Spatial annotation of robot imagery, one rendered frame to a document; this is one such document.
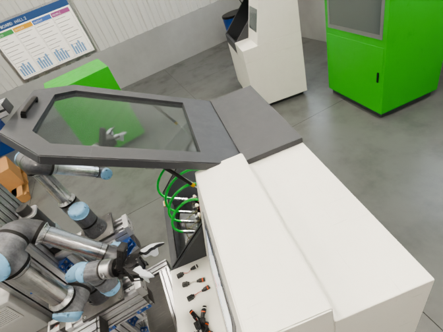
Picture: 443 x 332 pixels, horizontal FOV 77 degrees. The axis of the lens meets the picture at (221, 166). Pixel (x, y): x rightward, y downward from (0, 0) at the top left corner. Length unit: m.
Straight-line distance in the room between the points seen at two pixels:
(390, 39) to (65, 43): 6.54
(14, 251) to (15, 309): 0.65
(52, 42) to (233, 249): 7.29
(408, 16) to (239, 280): 3.25
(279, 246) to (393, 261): 0.31
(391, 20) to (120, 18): 5.98
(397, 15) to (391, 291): 2.99
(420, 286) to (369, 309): 0.14
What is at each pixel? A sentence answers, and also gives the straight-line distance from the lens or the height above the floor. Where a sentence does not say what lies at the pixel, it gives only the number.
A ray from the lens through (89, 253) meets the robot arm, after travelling 1.36.
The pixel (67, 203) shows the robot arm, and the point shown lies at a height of 1.28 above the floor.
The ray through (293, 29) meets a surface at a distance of 4.35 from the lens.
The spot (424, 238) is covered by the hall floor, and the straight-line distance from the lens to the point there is 2.83.
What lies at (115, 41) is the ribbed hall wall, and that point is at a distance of 7.91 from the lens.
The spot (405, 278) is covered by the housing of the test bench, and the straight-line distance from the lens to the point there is 0.92.
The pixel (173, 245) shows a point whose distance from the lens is 1.80.
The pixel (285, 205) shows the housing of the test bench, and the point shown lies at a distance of 1.06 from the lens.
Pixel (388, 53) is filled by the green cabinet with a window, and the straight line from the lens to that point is 3.62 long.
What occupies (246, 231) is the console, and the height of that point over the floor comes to 1.55.
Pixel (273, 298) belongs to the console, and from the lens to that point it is 0.80.
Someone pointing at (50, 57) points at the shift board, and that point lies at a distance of 7.90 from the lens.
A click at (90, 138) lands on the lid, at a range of 1.28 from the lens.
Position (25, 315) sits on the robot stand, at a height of 1.08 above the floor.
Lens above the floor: 2.27
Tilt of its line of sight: 38 degrees down
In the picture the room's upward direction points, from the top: 21 degrees counter-clockwise
